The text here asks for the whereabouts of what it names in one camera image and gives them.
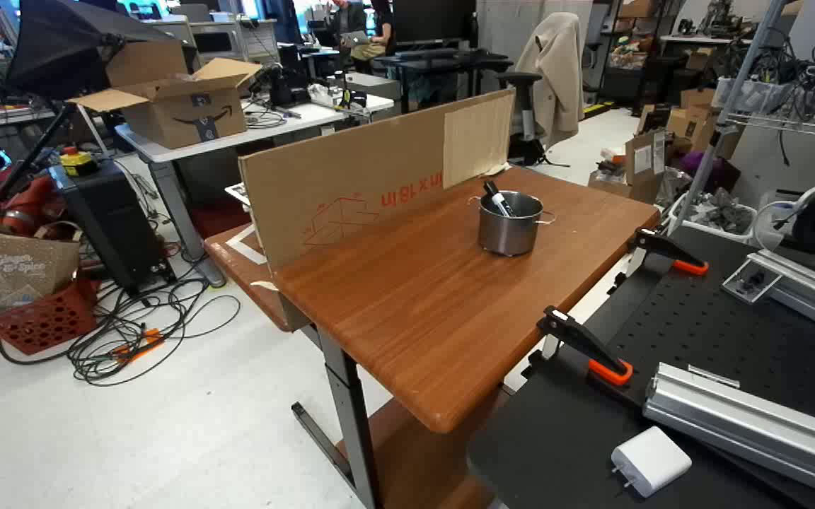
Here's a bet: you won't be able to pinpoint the black and white marker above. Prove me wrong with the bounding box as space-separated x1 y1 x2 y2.
477 178 516 216

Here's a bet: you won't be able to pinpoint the yellow emergency stop button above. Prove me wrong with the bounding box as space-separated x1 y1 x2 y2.
53 144 102 180

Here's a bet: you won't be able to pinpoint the white power adapter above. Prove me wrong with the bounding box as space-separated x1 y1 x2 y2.
608 423 697 501

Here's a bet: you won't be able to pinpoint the stacked brown cardboard boxes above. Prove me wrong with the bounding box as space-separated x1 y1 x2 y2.
664 83 745 157

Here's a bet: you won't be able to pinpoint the black photo umbrella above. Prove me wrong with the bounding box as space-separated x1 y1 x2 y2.
3 0 176 102

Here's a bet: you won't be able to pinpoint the grey office desk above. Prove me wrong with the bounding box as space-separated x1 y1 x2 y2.
110 98 350 288

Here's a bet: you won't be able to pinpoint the large black orange clamp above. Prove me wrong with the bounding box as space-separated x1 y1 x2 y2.
534 305 636 390

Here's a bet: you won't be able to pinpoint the grey metal table leg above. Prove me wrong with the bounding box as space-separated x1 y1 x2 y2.
288 321 388 509

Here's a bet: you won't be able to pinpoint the small grey socket plate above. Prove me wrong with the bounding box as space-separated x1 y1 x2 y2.
718 257 787 308

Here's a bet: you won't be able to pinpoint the brown paper bag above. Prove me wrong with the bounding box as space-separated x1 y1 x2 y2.
0 223 84 321

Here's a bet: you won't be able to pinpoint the slanted silver metal pole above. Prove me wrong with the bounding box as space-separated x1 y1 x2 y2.
668 0 790 238

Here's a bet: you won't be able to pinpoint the small black orange clamp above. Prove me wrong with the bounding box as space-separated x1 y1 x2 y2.
635 226 712 279

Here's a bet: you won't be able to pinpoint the silver metal pot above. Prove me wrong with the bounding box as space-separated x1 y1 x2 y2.
476 187 555 259

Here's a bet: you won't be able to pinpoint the black controller box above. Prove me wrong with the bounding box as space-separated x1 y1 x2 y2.
47 153 169 297

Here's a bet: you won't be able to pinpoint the red floor equipment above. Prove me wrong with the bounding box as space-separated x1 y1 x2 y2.
0 165 69 239

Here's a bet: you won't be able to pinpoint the black floor cable bundle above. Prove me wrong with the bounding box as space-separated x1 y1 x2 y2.
0 269 245 390

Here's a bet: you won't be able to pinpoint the labelled cardboard box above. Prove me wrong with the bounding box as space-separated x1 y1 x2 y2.
619 127 671 205

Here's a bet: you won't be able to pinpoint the black perforated breadboard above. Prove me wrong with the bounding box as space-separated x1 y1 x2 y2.
468 223 815 509

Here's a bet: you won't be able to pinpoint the open cardboard shipping box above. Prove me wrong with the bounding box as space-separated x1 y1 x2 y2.
64 37 267 153

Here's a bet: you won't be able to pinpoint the wide aluminium extrusion rail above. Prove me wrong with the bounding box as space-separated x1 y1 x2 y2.
643 362 815 509

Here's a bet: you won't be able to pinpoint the red plastic basket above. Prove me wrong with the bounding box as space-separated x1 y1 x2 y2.
0 277 102 358

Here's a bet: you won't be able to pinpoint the large brown cardboard panel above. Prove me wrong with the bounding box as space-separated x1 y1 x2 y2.
235 86 517 274

